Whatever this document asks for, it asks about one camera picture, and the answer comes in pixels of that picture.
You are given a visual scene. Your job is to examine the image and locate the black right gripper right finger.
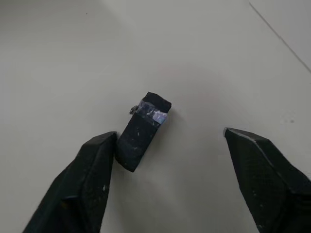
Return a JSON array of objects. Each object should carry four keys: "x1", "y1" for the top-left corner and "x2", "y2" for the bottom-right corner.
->
[{"x1": 223, "y1": 127, "x2": 311, "y2": 233}]

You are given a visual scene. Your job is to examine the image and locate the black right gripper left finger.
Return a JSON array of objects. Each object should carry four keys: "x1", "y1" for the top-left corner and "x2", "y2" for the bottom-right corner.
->
[{"x1": 22, "y1": 131, "x2": 118, "y2": 233}]

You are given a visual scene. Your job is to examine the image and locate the black eraser with torn sleeve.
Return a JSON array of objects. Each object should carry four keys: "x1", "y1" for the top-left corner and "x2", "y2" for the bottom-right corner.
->
[{"x1": 114, "y1": 91, "x2": 173, "y2": 173}]

